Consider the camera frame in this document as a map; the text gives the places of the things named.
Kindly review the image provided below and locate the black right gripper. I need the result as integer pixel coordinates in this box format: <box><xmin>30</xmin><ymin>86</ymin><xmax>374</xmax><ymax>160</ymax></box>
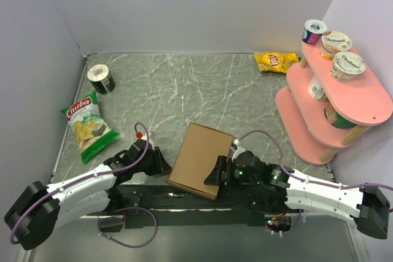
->
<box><xmin>203</xmin><ymin>155</ymin><xmax>261</xmax><ymax>190</ymax></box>

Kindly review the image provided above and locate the brown cardboard box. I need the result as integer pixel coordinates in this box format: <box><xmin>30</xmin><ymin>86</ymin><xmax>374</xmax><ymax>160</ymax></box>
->
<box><xmin>166</xmin><ymin>123</ymin><xmax>233</xmax><ymax>200</ymax></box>

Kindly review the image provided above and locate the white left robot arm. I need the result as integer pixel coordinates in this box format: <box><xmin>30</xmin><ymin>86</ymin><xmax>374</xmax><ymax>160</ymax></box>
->
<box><xmin>4</xmin><ymin>140</ymin><xmax>171</xmax><ymax>250</ymax></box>

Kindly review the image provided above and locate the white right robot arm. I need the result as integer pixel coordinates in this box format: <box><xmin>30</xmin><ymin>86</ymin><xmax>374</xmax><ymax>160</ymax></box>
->
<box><xmin>204</xmin><ymin>150</ymin><xmax>391</xmax><ymax>239</ymax></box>

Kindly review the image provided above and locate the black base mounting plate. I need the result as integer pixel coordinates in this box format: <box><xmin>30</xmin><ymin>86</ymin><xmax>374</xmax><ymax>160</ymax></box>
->
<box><xmin>91</xmin><ymin>185</ymin><xmax>298</xmax><ymax>229</ymax></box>

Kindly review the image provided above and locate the green Chuba chips bag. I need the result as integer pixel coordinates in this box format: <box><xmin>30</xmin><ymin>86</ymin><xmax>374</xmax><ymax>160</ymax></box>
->
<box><xmin>61</xmin><ymin>91</ymin><xmax>120</xmax><ymax>164</ymax></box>

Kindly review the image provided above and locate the black can white lid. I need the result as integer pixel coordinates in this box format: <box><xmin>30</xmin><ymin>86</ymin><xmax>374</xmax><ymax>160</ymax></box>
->
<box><xmin>87</xmin><ymin>64</ymin><xmax>115</xmax><ymax>94</ymax></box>

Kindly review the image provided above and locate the pink three-tier shelf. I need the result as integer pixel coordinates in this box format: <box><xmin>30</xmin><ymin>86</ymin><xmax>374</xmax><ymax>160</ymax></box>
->
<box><xmin>275</xmin><ymin>44</ymin><xmax>392</xmax><ymax>165</ymax></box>

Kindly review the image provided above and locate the yellow Lays chips bag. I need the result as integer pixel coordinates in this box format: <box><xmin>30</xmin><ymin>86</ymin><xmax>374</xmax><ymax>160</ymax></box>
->
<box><xmin>254</xmin><ymin>52</ymin><xmax>300</xmax><ymax>74</ymax></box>

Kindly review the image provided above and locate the white cup middle shelf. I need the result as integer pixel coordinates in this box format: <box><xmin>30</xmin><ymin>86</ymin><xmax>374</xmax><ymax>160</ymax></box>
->
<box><xmin>308</xmin><ymin>76</ymin><xmax>329</xmax><ymax>102</ymax></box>

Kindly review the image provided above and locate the green can lower shelf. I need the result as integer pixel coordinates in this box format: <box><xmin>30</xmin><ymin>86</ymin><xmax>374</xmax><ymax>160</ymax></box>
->
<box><xmin>324</xmin><ymin>102</ymin><xmax>356</xmax><ymax>129</ymax></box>

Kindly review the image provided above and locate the Chobani yogurt cup front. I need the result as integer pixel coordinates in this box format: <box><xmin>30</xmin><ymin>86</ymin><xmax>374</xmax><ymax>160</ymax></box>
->
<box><xmin>330</xmin><ymin>52</ymin><xmax>366</xmax><ymax>83</ymax></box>

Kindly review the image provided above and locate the chobani yogurt cup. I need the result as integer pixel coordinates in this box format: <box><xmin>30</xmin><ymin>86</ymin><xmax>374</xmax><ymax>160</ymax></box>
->
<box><xmin>330</xmin><ymin>52</ymin><xmax>366</xmax><ymax>83</ymax></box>
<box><xmin>320</xmin><ymin>31</ymin><xmax>352</xmax><ymax>60</ymax></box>

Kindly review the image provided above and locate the Chobani yogurt cup rear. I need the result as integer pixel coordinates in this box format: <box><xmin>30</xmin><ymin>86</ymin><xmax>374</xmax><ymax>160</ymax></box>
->
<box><xmin>320</xmin><ymin>31</ymin><xmax>352</xmax><ymax>60</ymax></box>

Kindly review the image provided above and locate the purple white yogurt cup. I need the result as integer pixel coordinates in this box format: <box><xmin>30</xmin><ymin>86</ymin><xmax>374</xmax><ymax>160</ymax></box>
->
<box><xmin>302</xmin><ymin>19</ymin><xmax>327</xmax><ymax>45</ymax></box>

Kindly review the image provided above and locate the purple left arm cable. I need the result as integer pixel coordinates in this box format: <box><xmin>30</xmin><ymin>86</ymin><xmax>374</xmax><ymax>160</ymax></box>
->
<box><xmin>9</xmin><ymin>122</ymin><xmax>159</xmax><ymax>249</ymax></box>

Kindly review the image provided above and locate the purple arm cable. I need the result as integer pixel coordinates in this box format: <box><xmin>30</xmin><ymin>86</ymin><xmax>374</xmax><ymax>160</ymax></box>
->
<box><xmin>236</xmin><ymin>129</ymin><xmax>393</xmax><ymax>236</ymax></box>
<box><xmin>9</xmin><ymin>122</ymin><xmax>159</xmax><ymax>249</ymax></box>

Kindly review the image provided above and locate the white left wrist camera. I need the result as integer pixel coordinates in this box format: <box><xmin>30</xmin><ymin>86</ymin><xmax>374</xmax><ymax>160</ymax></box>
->
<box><xmin>136</xmin><ymin>131</ymin><xmax>156</xmax><ymax>141</ymax></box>

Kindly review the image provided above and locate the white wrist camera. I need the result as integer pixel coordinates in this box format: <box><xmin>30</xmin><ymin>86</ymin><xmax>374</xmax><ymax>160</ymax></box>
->
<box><xmin>136</xmin><ymin>131</ymin><xmax>156</xmax><ymax>141</ymax></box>
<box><xmin>230</xmin><ymin>139</ymin><xmax>246</xmax><ymax>161</ymax></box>

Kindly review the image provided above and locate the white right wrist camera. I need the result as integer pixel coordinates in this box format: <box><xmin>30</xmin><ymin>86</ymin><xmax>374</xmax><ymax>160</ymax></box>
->
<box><xmin>230</xmin><ymin>139</ymin><xmax>246</xmax><ymax>161</ymax></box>

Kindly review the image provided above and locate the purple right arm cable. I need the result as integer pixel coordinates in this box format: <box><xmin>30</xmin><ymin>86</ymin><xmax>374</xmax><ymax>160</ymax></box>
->
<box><xmin>236</xmin><ymin>129</ymin><xmax>393</xmax><ymax>236</ymax></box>

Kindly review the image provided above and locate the aluminium rail frame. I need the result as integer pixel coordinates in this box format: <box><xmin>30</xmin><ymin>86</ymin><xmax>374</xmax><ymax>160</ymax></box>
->
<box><xmin>17</xmin><ymin>212</ymin><xmax>368</xmax><ymax>261</ymax></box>

